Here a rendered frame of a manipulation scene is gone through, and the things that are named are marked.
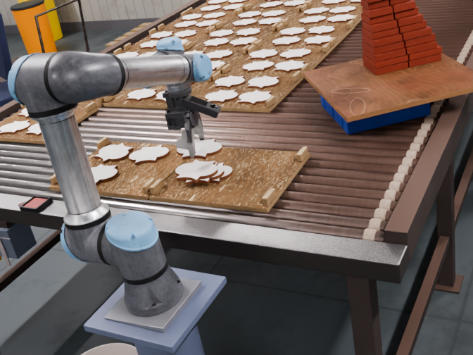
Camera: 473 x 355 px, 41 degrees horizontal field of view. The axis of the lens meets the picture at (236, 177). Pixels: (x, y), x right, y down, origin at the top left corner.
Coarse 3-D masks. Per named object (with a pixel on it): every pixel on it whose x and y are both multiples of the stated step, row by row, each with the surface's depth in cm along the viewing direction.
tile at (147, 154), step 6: (138, 150) 228; (144, 150) 227; (150, 150) 226; (156, 150) 225; (162, 150) 225; (168, 150) 224; (132, 156) 224; (138, 156) 223; (144, 156) 222; (150, 156) 222; (156, 156) 221; (162, 156) 221; (138, 162) 220; (144, 162) 220; (150, 162) 220
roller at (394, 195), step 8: (0, 160) 252; (8, 160) 250; (16, 160) 248; (24, 160) 246; (32, 160) 245; (40, 160) 244; (296, 184) 192; (304, 184) 191; (312, 192) 189; (320, 192) 188; (328, 192) 186; (336, 192) 185; (344, 192) 184; (352, 192) 183; (360, 192) 182; (368, 192) 181; (376, 192) 180; (384, 192) 179; (392, 192) 178; (400, 192) 178
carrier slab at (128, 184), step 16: (112, 144) 240; (128, 144) 237; (144, 144) 235; (160, 144) 232; (96, 160) 230; (128, 160) 225; (160, 160) 220; (176, 160) 218; (128, 176) 214; (144, 176) 211; (160, 176) 209; (112, 192) 205; (128, 192) 203
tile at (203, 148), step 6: (198, 144) 200; (204, 144) 199; (210, 144) 198; (216, 144) 198; (180, 150) 198; (186, 150) 197; (198, 150) 196; (204, 150) 195; (210, 150) 195; (216, 150) 194; (186, 156) 194; (198, 156) 193; (204, 156) 192
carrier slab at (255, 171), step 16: (192, 160) 216; (208, 160) 214; (224, 160) 212; (240, 160) 210; (256, 160) 207; (272, 160) 205; (288, 160) 204; (304, 160) 202; (176, 176) 207; (240, 176) 200; (256, 176) 198; (272, 176) 196; (288, 176) 194; (160, 192) 199; (176, 192) 197; (192, 192) 196; (208, 192) 194; (224, 192) 192; (240, 192) 190; (256, 192) 189; (240, 208) 184; (256, 208) 181
